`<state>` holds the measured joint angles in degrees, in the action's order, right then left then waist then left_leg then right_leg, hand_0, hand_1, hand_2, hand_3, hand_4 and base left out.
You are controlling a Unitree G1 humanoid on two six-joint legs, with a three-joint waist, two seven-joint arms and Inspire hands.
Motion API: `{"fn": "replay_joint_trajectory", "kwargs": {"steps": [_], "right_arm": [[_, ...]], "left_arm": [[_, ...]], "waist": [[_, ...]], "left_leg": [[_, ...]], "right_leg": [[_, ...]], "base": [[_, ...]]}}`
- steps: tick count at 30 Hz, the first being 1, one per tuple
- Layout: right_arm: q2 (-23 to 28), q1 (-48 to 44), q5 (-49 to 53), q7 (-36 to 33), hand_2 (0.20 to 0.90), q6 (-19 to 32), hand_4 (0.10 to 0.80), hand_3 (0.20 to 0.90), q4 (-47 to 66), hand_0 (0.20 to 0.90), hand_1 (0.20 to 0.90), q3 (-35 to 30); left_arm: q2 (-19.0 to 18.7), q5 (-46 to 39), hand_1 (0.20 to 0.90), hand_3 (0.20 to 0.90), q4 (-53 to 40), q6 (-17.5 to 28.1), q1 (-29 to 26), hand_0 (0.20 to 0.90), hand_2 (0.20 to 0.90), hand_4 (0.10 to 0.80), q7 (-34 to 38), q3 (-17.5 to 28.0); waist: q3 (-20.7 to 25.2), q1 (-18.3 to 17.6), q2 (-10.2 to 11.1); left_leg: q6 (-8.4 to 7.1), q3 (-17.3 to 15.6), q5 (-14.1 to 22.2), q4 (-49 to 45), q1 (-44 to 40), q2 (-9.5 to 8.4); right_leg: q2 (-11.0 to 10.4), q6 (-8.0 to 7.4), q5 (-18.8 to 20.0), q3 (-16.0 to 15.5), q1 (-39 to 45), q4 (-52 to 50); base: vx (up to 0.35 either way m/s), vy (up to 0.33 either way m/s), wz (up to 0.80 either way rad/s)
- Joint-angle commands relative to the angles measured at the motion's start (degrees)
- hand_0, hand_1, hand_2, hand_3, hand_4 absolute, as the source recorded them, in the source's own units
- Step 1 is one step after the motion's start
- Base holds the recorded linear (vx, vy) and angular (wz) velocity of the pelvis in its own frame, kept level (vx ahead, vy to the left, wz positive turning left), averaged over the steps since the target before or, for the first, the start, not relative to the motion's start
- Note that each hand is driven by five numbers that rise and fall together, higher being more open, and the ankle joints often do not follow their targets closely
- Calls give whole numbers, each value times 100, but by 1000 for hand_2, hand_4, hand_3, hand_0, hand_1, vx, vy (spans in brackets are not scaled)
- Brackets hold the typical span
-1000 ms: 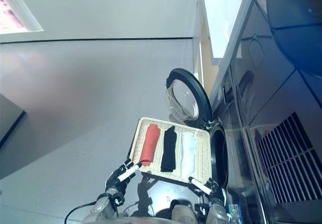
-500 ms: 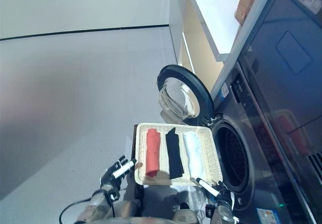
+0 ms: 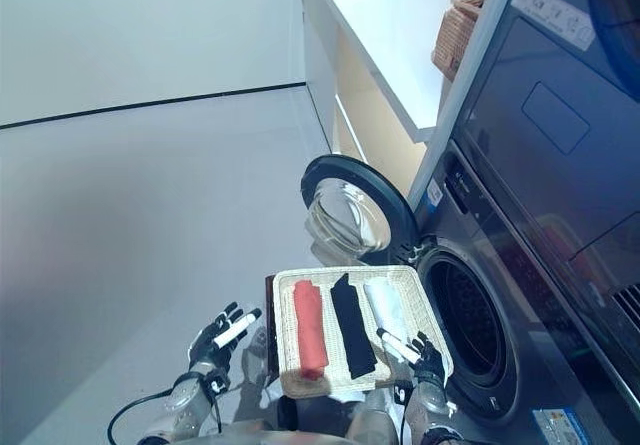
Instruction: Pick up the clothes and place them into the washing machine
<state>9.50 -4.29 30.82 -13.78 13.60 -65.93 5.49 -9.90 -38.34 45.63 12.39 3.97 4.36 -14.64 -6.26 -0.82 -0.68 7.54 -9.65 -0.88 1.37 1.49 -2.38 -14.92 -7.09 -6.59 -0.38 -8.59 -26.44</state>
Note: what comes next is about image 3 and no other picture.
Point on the white tall side panel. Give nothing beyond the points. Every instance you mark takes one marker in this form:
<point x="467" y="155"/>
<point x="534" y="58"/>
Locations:
<point x="470" y="65"/>

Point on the brown wicker box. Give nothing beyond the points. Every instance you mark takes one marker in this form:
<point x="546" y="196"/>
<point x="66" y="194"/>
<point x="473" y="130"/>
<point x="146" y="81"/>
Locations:
<point x="455" y="40"/>

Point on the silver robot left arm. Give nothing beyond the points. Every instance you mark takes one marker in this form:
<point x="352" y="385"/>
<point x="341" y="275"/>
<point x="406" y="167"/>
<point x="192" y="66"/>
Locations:
<point x="185" y="400"/>

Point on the white cloth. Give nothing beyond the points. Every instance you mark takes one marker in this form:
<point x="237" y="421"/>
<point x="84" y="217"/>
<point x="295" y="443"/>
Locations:
<point x="385" y="305"/>

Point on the white counter cabinet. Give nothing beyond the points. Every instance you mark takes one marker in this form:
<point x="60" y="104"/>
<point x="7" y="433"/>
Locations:
<point x="385" y="40"/>

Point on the round glass washer door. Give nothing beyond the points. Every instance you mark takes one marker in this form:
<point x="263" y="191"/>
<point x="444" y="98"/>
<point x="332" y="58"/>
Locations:
<point x="350" y="215"/>

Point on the red cloth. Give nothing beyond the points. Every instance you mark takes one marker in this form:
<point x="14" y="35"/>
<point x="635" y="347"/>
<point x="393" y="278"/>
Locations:
<point x="310" y="330"/>

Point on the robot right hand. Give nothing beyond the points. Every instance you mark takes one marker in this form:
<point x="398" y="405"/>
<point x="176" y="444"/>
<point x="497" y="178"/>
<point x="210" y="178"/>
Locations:
<point x="430" y="365"/>

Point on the white wicker basket tray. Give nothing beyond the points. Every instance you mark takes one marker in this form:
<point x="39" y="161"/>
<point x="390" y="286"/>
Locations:
<point x="420" y="305"/>

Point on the blue energy label sticker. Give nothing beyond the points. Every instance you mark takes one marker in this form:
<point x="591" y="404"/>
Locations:
<point x="552" y="427"/>

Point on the blue white barcode sticker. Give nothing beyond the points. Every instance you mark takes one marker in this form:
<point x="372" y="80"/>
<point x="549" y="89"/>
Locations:
<point x="435" y="191"/>

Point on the grey robot torso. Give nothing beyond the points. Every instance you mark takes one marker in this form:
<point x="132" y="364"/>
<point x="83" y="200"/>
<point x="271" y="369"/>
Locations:
<point x="280" y="435"/>

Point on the dark brown stool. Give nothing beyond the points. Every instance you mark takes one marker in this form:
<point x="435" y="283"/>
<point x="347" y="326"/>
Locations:
<point x="271" y="335"/>

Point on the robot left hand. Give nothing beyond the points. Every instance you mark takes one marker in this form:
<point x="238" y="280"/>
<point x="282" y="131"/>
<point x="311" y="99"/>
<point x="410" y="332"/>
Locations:
<point x="210" y="347"/>

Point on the grey stacked dryer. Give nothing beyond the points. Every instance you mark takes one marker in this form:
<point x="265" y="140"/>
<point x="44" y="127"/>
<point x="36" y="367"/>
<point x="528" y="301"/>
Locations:
<point x="550" y="65"/>

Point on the black cloth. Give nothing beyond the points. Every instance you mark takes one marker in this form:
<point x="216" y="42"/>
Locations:
<point x="352" y="325"/>

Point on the grey washing machine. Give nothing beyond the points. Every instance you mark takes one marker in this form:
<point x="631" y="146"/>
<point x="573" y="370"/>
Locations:
<point x="540" y="325"/>

